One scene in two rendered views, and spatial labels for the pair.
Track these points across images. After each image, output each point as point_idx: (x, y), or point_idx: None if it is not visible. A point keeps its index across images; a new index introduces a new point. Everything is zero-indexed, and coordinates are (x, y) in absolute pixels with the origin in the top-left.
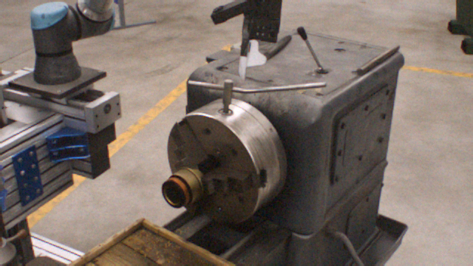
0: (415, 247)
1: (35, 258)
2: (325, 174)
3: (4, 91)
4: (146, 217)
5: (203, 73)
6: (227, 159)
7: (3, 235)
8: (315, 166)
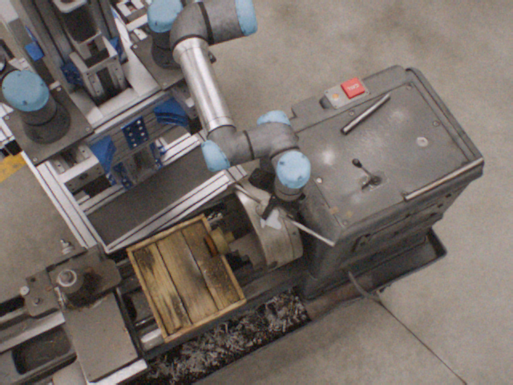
0: (504, 208)
1: (106, 261)
2: (337, 260)
3: (131, 37)
4: (280, 72)
5: None
6: (254, 238)
7: (107, 184)
8: (325, 261)
